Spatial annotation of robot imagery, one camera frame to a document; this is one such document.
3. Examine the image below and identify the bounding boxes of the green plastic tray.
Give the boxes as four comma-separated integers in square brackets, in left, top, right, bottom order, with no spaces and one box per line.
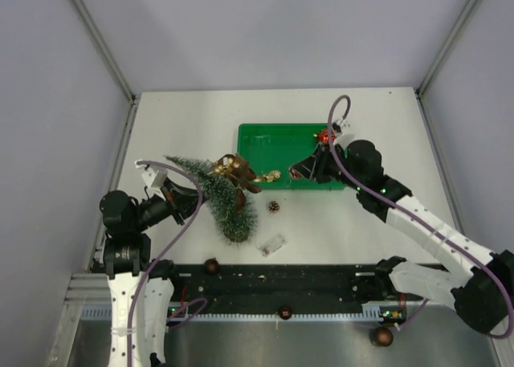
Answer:
[237,123,345,190]

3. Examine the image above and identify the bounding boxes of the large red glitter bauble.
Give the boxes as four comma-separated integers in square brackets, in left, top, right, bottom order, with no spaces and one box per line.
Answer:
[313,128,336,144]

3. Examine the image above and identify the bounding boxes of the clear battery box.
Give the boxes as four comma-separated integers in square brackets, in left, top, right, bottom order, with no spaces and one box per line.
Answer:
[258,234,287,258]

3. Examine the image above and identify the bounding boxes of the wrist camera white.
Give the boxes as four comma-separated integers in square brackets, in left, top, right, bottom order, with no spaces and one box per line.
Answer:
[331,120,354,141]
[135,161,168,189]

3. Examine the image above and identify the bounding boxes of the gold ribbed ornament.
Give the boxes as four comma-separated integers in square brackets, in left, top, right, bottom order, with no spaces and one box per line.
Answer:
[263,170,281,182]

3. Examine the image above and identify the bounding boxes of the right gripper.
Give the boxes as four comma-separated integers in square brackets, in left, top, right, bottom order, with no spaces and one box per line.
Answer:
[293,143,364,192]

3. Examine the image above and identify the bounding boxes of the small brown shiny bauble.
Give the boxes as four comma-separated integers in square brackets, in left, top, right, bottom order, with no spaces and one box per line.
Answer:
[277,304,292,320]

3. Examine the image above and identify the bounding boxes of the small green christmas tree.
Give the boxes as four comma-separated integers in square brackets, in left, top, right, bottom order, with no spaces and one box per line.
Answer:
[165,156,258,244]

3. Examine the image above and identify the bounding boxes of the white cable duct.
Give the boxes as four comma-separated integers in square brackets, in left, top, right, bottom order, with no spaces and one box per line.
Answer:
[80,304,407,325]

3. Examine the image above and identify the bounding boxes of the left aluminium frame post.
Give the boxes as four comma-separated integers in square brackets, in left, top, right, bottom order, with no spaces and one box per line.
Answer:
[69,0,137,104]

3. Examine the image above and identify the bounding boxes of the aluminium frame post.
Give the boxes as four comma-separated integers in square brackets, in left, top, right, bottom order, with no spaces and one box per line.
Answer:
[69,0,137,104]
[416,0,483,100]

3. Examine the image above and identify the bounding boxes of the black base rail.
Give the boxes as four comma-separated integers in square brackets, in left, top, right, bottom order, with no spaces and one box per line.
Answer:
[170,264,418,316]

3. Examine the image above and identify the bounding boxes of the frosted pine cone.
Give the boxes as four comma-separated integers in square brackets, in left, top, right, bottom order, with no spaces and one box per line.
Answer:
[288,167,303,180]
[267,201,280,213]

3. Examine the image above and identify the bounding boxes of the right aluminium frame post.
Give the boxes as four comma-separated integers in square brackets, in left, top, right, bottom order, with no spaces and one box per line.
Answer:
[416,0,483,100]

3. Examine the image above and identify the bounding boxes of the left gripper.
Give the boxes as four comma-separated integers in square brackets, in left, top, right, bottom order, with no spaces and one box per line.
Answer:
[132,177,211,231]

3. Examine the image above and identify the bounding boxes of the large brown matte bauble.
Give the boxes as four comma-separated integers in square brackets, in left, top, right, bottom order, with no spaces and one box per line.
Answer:
[204,258,220,275]

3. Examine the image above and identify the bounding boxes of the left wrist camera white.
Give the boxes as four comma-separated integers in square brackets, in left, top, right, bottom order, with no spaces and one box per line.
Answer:
[135,161,168,189]

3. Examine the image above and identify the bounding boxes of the brown ribbon pine cone decoration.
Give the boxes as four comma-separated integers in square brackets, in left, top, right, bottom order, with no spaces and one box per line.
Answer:
[209,153,263,213]

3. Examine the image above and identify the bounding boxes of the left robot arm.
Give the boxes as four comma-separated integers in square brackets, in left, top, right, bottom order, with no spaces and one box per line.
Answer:
[100,174,206,366]

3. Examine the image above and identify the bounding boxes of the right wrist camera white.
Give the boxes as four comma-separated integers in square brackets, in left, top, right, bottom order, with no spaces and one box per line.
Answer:
[331,120,354,141]

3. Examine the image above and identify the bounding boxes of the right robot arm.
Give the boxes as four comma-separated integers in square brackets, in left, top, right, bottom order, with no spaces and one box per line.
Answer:
[288,140,513,338]

